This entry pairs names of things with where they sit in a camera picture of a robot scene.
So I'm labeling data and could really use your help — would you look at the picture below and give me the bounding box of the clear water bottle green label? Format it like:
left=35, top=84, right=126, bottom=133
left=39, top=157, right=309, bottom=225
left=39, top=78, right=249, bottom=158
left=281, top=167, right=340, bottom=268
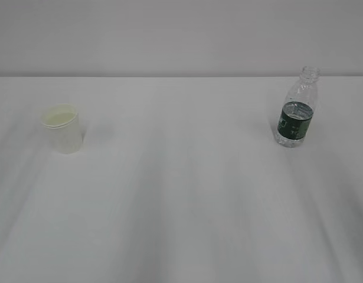
left=275, top=66, right=320, bottom=148

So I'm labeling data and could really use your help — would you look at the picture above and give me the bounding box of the white paper cup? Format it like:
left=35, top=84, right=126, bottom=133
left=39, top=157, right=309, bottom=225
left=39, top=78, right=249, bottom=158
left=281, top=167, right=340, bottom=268
left=40, top=104, right=83, bottom=154

